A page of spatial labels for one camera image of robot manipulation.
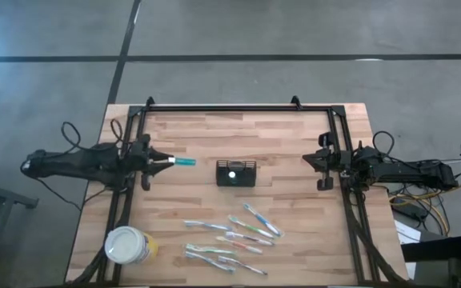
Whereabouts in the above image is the black table rail frame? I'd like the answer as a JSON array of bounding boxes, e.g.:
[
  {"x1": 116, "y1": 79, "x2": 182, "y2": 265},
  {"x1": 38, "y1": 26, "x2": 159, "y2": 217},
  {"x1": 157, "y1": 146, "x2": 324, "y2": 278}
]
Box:
[{"x1": 64, "y1": 94, "x2": 414, "y2": 288}]

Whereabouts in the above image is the black power brick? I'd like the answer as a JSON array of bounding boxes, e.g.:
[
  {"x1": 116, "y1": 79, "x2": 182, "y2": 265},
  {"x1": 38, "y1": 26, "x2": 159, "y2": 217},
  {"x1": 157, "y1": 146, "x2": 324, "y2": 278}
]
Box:
[{"x1": 394, "y1": 202, "x2": 430, "y2": 221}]

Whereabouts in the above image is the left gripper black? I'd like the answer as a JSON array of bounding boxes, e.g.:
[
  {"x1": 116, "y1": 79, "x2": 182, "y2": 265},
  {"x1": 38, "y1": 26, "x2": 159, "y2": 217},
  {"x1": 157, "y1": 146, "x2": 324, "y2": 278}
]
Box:
[{"x1": 126, "y1": 134, "x2": 174, "y2": 192}]

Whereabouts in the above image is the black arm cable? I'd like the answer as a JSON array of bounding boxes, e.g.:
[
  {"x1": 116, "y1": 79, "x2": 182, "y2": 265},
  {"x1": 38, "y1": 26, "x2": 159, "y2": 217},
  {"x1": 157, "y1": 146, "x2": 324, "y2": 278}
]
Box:
[
  {"x1": 61, "y1": 121, "x2": 95, "y2": 153},
  {"x1": 372, "y1": 130, "x2": 395, "y2": 160}
]

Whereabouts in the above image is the black wire caddy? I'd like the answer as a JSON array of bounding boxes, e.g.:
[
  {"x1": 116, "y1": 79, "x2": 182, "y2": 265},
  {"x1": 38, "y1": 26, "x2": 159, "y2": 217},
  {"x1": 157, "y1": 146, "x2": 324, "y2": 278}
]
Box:
[{"x1": 215, "y1": 159, "x2": 258, "y2": 188}]

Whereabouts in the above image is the white paper sheet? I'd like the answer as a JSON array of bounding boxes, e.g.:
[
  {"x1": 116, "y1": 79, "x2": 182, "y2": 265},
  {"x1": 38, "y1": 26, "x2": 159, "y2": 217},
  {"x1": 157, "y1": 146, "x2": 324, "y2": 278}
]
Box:
[{"x1": 394, "y1": 219, "x2": 422, "y2": 246}]

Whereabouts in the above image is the yellow cable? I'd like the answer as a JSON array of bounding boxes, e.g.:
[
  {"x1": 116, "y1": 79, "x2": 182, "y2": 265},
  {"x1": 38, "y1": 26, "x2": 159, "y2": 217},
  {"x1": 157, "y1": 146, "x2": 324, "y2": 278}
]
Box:
[{"x1": 388, "y1": 187, "x2": 451, "y2": 237}]

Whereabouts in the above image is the black floor cable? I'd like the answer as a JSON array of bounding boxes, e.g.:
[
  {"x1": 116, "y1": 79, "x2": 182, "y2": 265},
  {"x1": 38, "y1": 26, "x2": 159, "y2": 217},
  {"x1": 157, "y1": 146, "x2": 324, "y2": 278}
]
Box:
[{"x1": 34, "y1": 175, "x2": 110, "y2": 211}]

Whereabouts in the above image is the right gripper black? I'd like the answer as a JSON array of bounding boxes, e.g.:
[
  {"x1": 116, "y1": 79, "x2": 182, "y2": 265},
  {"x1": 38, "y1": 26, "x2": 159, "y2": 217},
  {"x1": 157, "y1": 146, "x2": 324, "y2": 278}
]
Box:
[{"x1": 302, "y1": 131, "x2": 354, "y2": 192}]

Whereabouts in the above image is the yellow canister white lid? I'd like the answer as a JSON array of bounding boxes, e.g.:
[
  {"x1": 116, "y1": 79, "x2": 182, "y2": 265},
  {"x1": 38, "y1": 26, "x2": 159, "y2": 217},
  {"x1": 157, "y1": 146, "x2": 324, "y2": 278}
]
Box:
[{"x1": 104, "y1": 226, "x2": 159, "y2": 265}]

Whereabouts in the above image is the dark metal furniture frame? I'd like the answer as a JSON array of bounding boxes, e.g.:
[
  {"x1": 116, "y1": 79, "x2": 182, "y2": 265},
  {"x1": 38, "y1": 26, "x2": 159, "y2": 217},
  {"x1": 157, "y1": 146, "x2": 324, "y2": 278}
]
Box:
[{"x1": 0, "y1": 175, "x2": 39, "y2": 288}]

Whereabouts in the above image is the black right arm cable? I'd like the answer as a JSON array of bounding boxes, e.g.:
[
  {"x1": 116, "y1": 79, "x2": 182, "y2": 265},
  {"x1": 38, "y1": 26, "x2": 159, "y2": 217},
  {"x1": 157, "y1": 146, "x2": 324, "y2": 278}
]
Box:
[{"x1": 372, "y1": 130, "x2": 395, "y2": 160}]

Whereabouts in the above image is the blue white bagged toothbrush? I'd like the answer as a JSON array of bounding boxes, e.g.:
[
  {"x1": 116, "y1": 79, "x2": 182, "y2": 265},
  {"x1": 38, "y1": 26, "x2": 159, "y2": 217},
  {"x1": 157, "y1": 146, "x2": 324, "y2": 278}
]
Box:
[
  {"x1": 243, "y1": 202, "x2": 283, "y2": 238},
  {"x1": 185, "y1": 251, "x2": 236, "y2": 274},
  {"x1": 183, "y1": 219, "x2": 234, "y2": 232}
]

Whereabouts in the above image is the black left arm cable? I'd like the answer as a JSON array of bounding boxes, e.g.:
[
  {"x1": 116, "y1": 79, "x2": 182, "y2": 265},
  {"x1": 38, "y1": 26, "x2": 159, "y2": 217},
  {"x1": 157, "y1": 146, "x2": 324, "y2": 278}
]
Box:
[{"x1": 61, "y1": 121, "x2": 95, "y2": 153}]

